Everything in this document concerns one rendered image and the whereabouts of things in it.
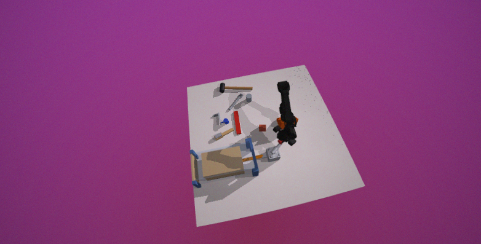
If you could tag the black mallet with wooden handle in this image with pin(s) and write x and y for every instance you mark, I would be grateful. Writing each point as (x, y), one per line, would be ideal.
(222, 88)

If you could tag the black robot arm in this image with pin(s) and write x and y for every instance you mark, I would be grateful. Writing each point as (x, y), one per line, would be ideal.
(286, 114)

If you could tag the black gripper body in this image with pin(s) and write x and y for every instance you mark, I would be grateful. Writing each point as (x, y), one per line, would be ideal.
(278, 129)

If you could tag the wooden brush with grey bristles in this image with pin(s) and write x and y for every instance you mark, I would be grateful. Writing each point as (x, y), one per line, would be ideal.
(220, 135)

